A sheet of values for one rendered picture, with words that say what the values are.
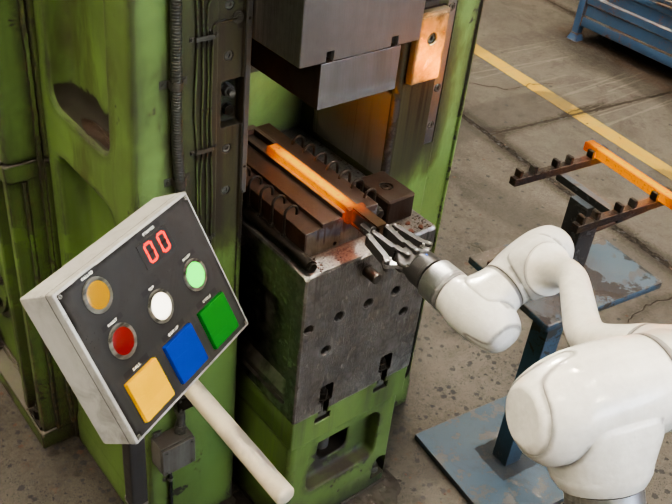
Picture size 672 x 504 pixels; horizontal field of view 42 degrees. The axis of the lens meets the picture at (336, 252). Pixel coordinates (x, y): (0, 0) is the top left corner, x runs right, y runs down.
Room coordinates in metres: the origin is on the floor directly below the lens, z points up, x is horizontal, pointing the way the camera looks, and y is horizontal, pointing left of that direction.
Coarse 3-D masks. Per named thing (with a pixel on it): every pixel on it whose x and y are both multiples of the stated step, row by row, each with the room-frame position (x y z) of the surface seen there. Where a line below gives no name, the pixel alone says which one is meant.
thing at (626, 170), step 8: (584, 144) 1.98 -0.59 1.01; (592, 144) 1.97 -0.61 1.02; (600, 152) 1.93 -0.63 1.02; (608, 152) 1.94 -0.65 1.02; (600, 160) 1.93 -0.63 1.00; (608, 160) 1.91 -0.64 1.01; (616, 160) 1.90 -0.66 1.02; (616, 168) 1.89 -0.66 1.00; (624, 168) 1.87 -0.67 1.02; (632, 168) 1.87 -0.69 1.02; (624, 176) 1.86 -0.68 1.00; (632, 176) 1.84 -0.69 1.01; (640, 176) 1.84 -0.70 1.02; (640, 184) 1.82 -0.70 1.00; (648, 184) 1.80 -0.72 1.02; (656, 184) 1.81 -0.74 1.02; (648, 192) 1.80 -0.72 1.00; (664, 192) 1.77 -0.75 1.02; (664, 200) 1.76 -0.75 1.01
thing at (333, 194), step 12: (276, 144) 1.79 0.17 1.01; (276, 156) 1.75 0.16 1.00; (288, 156) 1.75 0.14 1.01; (300, 168) 1.70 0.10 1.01; (312, 180) 1.66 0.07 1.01; (324, 180) 1.66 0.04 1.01; (324, 192) 1.62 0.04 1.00; (336, 192) 1.62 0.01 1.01; (336, 204) 1.59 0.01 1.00; (348, 204) 1.58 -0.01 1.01; (360, 204) 1.57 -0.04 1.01; (348, 216) 1.54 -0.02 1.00; (372, 216) 1.53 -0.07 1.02
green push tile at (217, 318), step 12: (216, 300) 1.17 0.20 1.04; (204, 312) 1.14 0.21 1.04; (216, 312) 1.16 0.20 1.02; (228, 312) 1.18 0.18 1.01; (204, 324) 1.12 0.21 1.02; (216, 324) 1.14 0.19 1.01; (228, 324) 1.16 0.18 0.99; (216, 336) 1.13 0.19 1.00; (228, 336) 1.15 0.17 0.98; (216, 348) 1.11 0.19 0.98
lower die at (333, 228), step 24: (288, 144) 1.83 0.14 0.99; (264, 168) 1.71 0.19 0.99; (288, 168) 1.71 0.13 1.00; (312, 168) 1.74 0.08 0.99; (264, 192) 1.63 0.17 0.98; (288, 192) 1.62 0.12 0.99; (312, 192) 1.63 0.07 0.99; (360, 192) 1.66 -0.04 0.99; (264, 216) 1.59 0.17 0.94; (288, 216) 1.55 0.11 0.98; (312, 216) 1.54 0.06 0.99; (336, 216) 1.55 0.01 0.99; (312, 240) 1.50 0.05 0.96; (336, 240) 1.55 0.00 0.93
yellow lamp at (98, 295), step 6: (96, 282) 1.01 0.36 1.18; (102, 282) 1.02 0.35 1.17; (90, 288) 1.00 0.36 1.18; (96, 288) 1.01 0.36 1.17; (102, 288) 1.02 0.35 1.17; (90, 294) 0.99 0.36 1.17; (96, 294) 1.00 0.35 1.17; (102, 294) 1.01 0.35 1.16; (108, 294) 1.02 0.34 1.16; (90, 300) 0.99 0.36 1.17; (96, 300) 0.99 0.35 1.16; (102, 300) 1.00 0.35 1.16; (108, 300) 1.01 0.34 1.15; (96, 306) 0.99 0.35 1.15; (102, 306) 1.00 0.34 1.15
